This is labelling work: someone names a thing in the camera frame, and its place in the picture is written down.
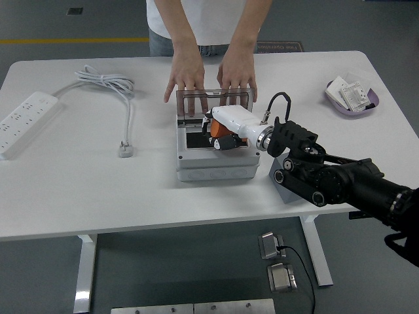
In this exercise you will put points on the yellow floor tape line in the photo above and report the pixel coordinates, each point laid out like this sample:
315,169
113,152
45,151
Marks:
75,41

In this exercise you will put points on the brown floor sign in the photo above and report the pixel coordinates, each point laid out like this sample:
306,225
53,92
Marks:
284,47

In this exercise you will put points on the black table control panel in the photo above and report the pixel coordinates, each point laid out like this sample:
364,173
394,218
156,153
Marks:
355,215

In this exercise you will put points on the person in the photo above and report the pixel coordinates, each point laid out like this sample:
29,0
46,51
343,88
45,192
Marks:
209,19

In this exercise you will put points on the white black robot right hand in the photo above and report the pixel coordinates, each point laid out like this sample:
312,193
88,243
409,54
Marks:
235,117

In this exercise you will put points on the purple plastic tray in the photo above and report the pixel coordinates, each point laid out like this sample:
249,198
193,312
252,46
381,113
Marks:
373,96

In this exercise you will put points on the person's left forearm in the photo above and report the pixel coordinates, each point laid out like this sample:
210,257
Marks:
248,26

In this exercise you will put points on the metal floor plate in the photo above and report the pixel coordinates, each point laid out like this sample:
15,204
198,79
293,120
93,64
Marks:
150,310
234,307

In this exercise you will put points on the metal floor socket box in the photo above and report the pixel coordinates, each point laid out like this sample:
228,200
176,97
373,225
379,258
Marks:
270,245
281,278

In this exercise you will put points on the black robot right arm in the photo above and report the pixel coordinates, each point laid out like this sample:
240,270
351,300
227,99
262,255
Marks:
343,176

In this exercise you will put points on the white power strip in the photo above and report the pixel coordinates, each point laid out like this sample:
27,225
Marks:
26,121

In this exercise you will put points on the dark floor hatch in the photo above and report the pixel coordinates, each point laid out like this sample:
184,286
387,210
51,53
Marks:
75,11

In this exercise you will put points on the white cardboard packet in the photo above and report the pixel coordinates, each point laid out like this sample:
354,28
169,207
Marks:
334,90

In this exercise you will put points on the person's left hand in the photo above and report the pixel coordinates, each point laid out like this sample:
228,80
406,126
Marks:
237,73

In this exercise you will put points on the small black part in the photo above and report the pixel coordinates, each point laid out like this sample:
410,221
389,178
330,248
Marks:
370,106

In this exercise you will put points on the white printed switch panel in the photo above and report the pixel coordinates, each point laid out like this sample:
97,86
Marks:
355,96

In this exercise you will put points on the person's right forearm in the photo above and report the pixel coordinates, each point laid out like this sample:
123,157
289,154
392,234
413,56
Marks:
178,26

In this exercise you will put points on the person's right hand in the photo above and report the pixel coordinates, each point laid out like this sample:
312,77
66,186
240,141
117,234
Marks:
188,73

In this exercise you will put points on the grey plastic junction box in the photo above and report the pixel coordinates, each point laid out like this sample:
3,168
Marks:
216,163

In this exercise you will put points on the white table leg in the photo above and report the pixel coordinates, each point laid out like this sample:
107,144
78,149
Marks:
84,274
317,252

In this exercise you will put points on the orange cylindrical battery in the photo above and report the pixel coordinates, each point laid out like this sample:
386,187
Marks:
219,129

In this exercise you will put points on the grey block battery holder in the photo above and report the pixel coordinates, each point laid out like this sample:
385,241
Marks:
289,197

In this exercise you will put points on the clear plastic bag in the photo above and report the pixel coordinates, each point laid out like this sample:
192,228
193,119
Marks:
358,76

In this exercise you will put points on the transparent hinged box lid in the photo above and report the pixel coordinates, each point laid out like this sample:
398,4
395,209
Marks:
212,98

